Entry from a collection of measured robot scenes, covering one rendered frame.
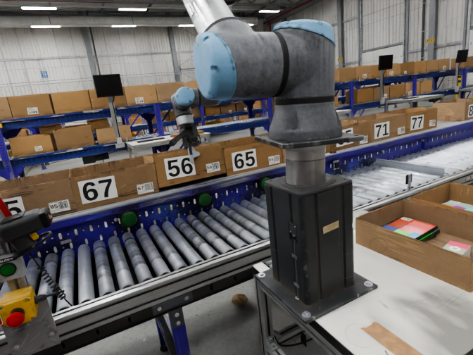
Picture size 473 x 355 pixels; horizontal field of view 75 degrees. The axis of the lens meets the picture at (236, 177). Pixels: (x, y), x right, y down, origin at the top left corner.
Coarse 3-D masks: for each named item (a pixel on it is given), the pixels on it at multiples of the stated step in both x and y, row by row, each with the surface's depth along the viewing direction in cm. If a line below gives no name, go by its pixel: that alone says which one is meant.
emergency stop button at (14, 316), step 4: (16, 312) 78; (8, 316) 78; (12, 316) 78; (16, 316) 78; (20, 316) 79; (24, 316) 79; (8, 320) 77; (12, 320) 78; (16, 320) 78; (20, 320) 78; (24, 320) 80; (8, 324) 77; (12, 324) 78; (16, 324) 78; (20, 324) 79
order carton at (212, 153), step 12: (204, 144) 198; (216, 144) 173; (156, 156) 159; (168, 156) 162; (204, 156) 170; (216, 156) 174; (156, 168) 159; (204, 168) 171; (168, 180) 163; (180, 180) 165
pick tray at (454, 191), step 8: (448, 184) 138; (456, 184) 136; (464, 184) 133; (424, 192) 130; (432, 192) 133; (440, 192) 136; (448, 192) 139; (456, 192) 136; (464, 192) 134; (472, 192) 131; (416, 200) 124; (424, 200) 121; (432, 200) 134; (440, 200) 137; (456, 200) 137; (464, 200) 134; (472, 200) 131; (448, 208) 113; (456, 208) 111
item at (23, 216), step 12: (12, 216) 81; (24, 216) 80; (36, 216) 80; (48, 216) 82; (0, 228) 77; (12, 228) 78; (24, 228) 79; (36, 228) 80; (12, 240) 79; (24, 240) 81; (24, 252) 81
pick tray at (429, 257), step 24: (360, 216) 114; (384, 216) 120; (408, 216) 124; (432, 216) 116; (456, 216) 108; (360, 240) 112; (384, 240) 103; (408, 240) 95; (432, 240) 109; (456, 240) 107; (408, 264) 97; (432, 264) 90; (456, 264) 84
